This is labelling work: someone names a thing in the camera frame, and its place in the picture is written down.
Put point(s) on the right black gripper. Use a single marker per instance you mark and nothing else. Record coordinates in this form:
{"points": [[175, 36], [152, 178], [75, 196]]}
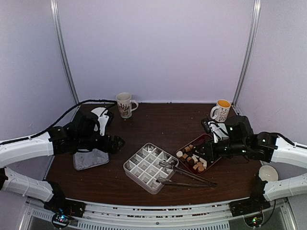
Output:
{"points": [[210, 155]]}

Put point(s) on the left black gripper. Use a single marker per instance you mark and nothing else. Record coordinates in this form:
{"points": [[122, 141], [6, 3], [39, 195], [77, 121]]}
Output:
{"points": [[105, 146]]}

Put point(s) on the white divided tin box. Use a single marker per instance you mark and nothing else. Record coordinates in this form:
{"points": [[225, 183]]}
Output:
{"points": [[144, 168]]}

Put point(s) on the bunny print tin lid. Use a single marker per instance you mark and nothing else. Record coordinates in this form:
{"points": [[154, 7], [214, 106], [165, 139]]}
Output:
{"points": [[86, 160]]}

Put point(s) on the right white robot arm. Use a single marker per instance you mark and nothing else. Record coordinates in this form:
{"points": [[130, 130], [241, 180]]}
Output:
{"points": [[235, 137]]}

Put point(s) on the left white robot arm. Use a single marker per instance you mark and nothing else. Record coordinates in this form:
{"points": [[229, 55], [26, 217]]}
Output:
{"points": [[85, 133]]}

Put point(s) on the red chocolate tray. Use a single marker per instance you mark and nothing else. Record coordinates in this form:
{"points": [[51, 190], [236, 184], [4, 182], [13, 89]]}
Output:
{"points": [[192, 162]]}

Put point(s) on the white bowl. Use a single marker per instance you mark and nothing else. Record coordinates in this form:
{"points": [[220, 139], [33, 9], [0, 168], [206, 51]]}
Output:
{"points": [[99, 111]]}

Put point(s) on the tall coral print mug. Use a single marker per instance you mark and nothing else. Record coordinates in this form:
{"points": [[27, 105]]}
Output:
{"points": [[126, 105]]}

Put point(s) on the yellow interior mug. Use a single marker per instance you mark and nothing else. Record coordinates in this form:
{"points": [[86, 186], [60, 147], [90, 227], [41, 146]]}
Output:
{"points": [[219, 113]]}

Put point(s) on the white bowl off table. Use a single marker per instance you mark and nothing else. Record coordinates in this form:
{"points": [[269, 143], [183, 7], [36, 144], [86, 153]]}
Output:
{"points": [[268, 173]]}

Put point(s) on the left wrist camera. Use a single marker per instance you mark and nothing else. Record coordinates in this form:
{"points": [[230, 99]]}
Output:
{"points": [[103, 121]]}

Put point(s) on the front metal rail base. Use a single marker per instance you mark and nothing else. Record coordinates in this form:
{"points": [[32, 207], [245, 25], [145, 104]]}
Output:
{"points": [[212, 216]]}

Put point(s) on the right aluminium frame post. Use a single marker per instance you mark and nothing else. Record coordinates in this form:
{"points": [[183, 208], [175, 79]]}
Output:
{"points": [[255, 18]]}

